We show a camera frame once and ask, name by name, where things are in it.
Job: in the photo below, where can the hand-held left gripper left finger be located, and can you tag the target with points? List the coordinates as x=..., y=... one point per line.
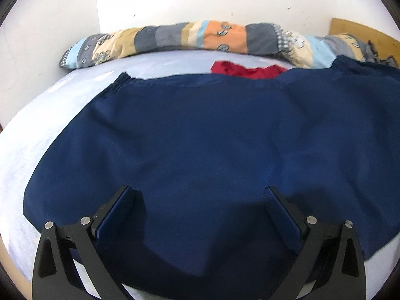
x=117, y=213

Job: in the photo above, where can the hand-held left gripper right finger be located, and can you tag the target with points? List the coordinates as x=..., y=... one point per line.
x=281, y=216

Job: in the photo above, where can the navy jacket with red collar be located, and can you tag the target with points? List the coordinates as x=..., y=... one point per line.
x=203, y=131

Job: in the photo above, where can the dark printed cloth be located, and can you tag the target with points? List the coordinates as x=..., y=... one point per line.
x=375, y=54

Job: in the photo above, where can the patchwork quilt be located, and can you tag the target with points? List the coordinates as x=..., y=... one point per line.
x=200, y=34

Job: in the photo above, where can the wooden headboard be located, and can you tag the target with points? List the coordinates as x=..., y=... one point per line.
x=350, y=29

